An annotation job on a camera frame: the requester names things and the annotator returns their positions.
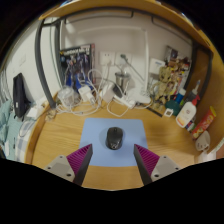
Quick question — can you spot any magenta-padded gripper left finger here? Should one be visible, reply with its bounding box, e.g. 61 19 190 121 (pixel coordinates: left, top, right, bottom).
44 143 94 187

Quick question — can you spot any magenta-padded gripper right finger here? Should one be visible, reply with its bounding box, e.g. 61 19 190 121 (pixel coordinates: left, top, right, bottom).
133 143 182 186

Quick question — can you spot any black computer mouse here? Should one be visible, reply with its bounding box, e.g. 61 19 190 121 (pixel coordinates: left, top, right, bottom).
105 126 124 151

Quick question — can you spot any light blue mouse pad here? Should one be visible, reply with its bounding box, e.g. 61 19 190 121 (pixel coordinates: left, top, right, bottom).
78 117 149 168

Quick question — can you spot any white mug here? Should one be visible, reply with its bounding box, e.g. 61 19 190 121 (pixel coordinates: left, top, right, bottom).
195 130 212 153

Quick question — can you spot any blue checked blanket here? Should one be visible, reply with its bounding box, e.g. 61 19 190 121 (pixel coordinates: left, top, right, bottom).
13 119 36 161

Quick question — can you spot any small white desk clock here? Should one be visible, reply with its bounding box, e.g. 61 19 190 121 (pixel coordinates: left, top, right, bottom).
163 108 175 118

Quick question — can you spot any red chips can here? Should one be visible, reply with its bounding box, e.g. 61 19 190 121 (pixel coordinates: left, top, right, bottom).
191 105 217 140

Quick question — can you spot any white box on bed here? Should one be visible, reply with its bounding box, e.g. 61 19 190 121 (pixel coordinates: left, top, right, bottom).
26 105 44 119

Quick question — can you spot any clear plastic jar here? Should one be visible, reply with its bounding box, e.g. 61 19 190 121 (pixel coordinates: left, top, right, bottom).
57 85 77 107

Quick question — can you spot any teal pillow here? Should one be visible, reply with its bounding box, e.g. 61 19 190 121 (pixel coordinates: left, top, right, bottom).
0 99 13 141

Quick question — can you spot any white power strip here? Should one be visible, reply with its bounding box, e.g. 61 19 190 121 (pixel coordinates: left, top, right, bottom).
113 94 138 109

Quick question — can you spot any small white charger block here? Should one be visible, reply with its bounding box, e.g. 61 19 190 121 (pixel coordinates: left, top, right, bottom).
78 85 95 103

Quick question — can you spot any brown tree figurine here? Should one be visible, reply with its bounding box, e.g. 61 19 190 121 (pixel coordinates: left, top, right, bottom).
151 64 181 108

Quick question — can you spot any black backpack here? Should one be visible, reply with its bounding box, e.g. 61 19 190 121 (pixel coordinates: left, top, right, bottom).
12 72 32 119

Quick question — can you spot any large white power adapter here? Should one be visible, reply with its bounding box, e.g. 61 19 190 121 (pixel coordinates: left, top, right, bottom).
101 83 116 104

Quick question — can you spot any black power adapter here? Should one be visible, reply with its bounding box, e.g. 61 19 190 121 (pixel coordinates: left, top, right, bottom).
112 84 124 99

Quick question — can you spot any steel cup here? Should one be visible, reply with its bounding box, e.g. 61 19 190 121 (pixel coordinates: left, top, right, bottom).
114 71 131 90

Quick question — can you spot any white router box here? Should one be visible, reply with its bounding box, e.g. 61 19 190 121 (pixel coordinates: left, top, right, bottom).
148 57 166 75

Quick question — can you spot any blue robot model kit box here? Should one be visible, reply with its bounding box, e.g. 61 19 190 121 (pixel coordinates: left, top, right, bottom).
59 43 96 89

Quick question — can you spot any white coiled cable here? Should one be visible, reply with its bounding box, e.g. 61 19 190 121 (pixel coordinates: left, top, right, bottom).
54 68 104 117

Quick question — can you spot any grey metal frame post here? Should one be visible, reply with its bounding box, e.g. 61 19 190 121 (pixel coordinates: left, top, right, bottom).
34 18 58 109

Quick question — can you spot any white wall socket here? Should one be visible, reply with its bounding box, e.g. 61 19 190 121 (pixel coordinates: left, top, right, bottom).
99 50 116 66
114 51 133 67

